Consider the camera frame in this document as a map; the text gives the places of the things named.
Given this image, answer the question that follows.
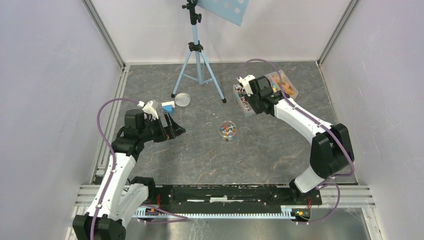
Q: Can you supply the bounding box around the clear compartment candy tray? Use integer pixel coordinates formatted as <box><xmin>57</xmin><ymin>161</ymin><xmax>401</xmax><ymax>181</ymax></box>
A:
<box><xmin>232</xmin><ymin>69</ymin><xmax>298</xmax><ymax>117</ymax></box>

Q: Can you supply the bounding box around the light blue tripod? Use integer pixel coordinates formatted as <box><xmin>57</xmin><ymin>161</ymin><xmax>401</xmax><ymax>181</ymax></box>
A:
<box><xmin>170</xmin><ymin>0</ymin><xmax>227</xmax><ymax>104</ymax></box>

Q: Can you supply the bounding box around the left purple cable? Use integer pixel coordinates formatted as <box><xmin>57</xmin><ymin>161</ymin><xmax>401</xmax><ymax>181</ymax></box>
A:
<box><xmin>89</xmin><ymin>97</ymin><xmax>142</xmax><ymax>240</ymax></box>

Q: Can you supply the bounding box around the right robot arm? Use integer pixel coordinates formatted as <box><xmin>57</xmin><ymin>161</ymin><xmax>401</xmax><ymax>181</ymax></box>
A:
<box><xmin>238</xmin><ymin>75</ymin><xmax>355</xmax><ymax>204</ymax></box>

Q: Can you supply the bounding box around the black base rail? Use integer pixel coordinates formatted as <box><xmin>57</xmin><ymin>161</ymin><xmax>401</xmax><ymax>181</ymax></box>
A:
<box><xmin>145</xmin><ymin>184</ymin><xmax>323</xmax><ymax>215</ymax></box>

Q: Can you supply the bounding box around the round metal lid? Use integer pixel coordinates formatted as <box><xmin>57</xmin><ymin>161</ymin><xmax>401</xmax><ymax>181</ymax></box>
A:
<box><xmin>174</xmin><ymin>92</ymin><xmax>192</xmax><ymax>107</ymax></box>

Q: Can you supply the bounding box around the light blue perforated board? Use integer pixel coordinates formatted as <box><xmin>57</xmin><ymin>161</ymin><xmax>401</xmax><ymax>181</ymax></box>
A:
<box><xmin>197</xmin><ymin>0</ymin><xmax>249</xmax><ymax>27</ymax></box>

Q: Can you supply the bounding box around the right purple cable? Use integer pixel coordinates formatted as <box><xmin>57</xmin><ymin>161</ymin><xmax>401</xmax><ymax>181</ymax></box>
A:
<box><xmin>239</xmin><ymin>58</ymin><xmax>356</xmax><ymax>225</ymax></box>

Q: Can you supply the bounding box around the purple cable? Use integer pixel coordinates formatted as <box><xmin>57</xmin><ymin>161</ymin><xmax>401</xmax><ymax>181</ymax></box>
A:
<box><xmin>239</xmin><ymin>58</ymin><xmax>356</xmax><ymax>225</ymax></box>
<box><xmin>89</xmin><ymin>97</ymin><xmax>142</xmax><ymax>240</ymax></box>

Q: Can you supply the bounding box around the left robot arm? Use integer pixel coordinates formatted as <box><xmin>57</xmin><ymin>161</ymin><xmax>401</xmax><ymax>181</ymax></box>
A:
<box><xmin>72</xmin><ymin>109</ymin><xmax>186</xmax><ymax>240</ymax></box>

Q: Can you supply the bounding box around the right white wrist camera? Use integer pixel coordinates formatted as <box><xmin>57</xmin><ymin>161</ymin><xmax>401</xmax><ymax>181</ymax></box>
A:
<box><xmin>237</xmin><ymin>74</ymin><xmax>255</xmax><ymax>97</ymax></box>

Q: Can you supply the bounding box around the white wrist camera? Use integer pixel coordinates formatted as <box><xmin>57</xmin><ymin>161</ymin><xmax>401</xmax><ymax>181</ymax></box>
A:
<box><xmin>237</xmin><ymin>74</ymin><xmax>255</xmax><ymax>97</ymax></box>
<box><xmin>137</xmin><ymin>100</ymin><xmax>159</xmax><ymax>120</ymax></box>

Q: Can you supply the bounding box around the clear round jar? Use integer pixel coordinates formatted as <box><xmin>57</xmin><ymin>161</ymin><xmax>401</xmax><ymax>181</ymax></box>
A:
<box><xmin>218</xmin><ymin>120</ymin><xmax>238</xmax><ymax>141</ymax></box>

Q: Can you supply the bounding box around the blue white toy block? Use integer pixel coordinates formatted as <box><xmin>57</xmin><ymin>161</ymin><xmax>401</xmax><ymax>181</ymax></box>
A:
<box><xmin>161</xmin><ymin>101</ymin><xmax>176</xmax><ymax>115</ymax></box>

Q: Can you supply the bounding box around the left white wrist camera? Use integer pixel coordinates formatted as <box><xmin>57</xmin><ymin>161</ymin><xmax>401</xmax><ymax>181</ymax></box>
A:
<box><xmin>137</xmin><ymin>100</ymin><xmax>159</xmax><ymax>120</ymax></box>

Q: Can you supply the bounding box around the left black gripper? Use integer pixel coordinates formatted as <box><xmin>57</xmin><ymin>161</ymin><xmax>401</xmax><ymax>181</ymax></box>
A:
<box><xmin>139</xmin><ymin>112</ymin><xmax>186</xmax><ymax>143</ymax></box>

